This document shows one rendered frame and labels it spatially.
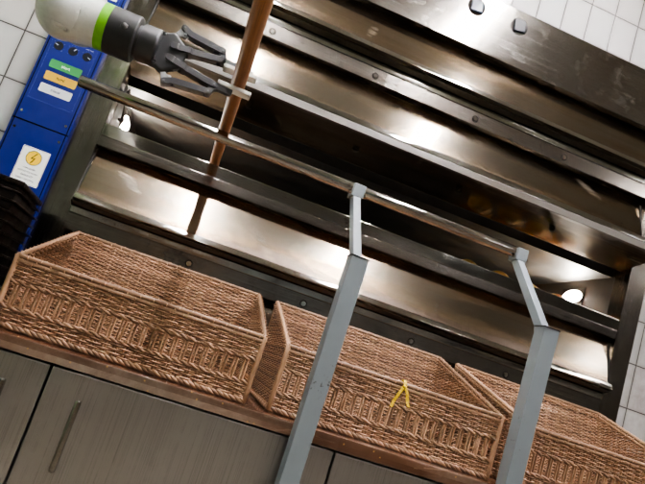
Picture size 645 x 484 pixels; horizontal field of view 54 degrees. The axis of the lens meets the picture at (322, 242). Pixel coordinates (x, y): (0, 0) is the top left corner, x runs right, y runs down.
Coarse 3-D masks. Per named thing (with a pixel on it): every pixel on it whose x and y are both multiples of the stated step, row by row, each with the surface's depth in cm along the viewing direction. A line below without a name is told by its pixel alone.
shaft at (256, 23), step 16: (256, 0) 92; (272, 0) 92; (256, 16) 96; (256, 32) 101; (240, 48) 111; (256, 48) 108; (240, 64) 116; (240, 80) 122; (224, 112) 145; (224, 128) 154; (224, 144) 169
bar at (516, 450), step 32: (128, 96) 150; (192, 128) 153; (288, 160) 157; (352, 192) 160; (352, 224) 149; (448, 224) 166; (352, 256) 135; (512, 256) 171; (352, 288) 134; (544, 320) 149; (320, 352) 131; (544, 352) 143; (320, 384) 130; (544, 384) 142; (320, 416) 129; (288, 448) 128; (512, 448) 139; (288, 480) 126; (512, 480) 137
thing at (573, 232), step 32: (192, 64) 178; (192, 96) 194; (224, 96) 189; (256, 96) 184; (288, 96) 183; (288, 128) 196; (320, 128) 191; (352, 128) 187; (352, 160) 204; (384, 160) 199; (416, 160) 193; (448, 192) 206; (480, 192) 201; (512, 192) 197; (512, 224) 214; (544, 224) 208; (576, 224) 203; (608, 256) 218; (640, 256) 211
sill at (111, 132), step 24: (144, 144) 186; (192, 168) 189; (216, 168) 191; (264, 192) 193; (336, 216) 198; (384, 240) 201; (408, 240) 203; (456, 264) 206; (576, 312) 214; (600, 312) 216
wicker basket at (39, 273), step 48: (96, 240) 177; (48, 288) 130; (96, 288) 132; (144, 288) 176; (192, 288) 180; (240, 288) 184; (48, 336) 129; (96, 336) 131; (144, 336) 133; (192, 336) 135; (240, 336) 137; (192, 384) 133; (240, 384) 136
